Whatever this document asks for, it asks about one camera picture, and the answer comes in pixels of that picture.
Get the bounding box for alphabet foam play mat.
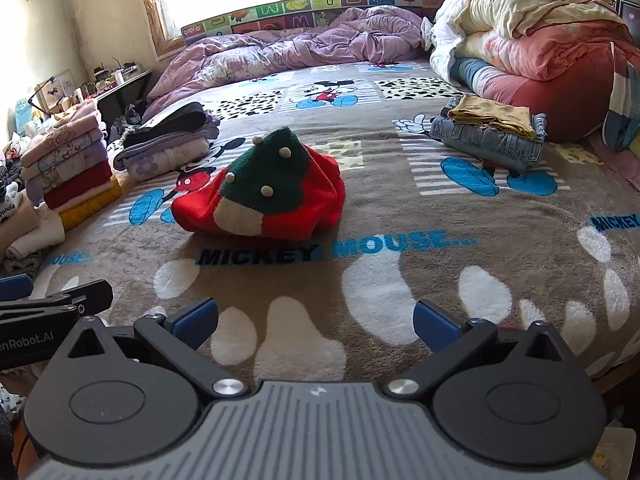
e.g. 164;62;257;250
180;0;446;47

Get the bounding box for cluttered desk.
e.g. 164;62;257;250
92;69;154;128

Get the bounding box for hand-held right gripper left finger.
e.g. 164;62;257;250
64;296;251;401

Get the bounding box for red and green knit sweater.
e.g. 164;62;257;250
171;126;347;240

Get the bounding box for pink floral quilt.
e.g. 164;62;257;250
457;22;633;83

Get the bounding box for white printed sweatshirt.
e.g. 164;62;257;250
0;192;38;231

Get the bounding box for grey clothes pile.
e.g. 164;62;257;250
107;101;149;137

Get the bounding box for desk lamp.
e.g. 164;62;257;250
27;76;57;111

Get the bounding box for purple folded garment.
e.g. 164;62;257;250
114;117;222;163

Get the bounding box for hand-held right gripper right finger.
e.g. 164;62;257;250
384;299;580;401

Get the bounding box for cartoon mouse printed blanket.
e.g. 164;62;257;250
30;57;640;391

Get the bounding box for floral padded folded garment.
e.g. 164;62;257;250
114;137;211;181

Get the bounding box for yellow folded garment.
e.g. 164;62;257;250
446;93;537;142

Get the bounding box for plaid cloth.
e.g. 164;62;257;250
601;42;640;155

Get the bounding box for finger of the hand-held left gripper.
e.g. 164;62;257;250
0;274;34;303
0;279;114;322

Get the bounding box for illustrated board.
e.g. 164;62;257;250
47;70;77;106

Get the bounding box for black folded garment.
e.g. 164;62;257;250
121;101;210;150

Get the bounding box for purple duvet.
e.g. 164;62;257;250
142;6;432;111

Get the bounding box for blue striped pillow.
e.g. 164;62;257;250
451;56;508;97

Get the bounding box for cream folded garment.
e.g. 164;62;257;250
0;200;67;263

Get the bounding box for stack of folded sweaters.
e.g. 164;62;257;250
20;99;125;232

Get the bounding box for folded blue jeans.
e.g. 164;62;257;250
429;112;549;174

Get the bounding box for blue and white plastic package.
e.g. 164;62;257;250
14;97;35;133

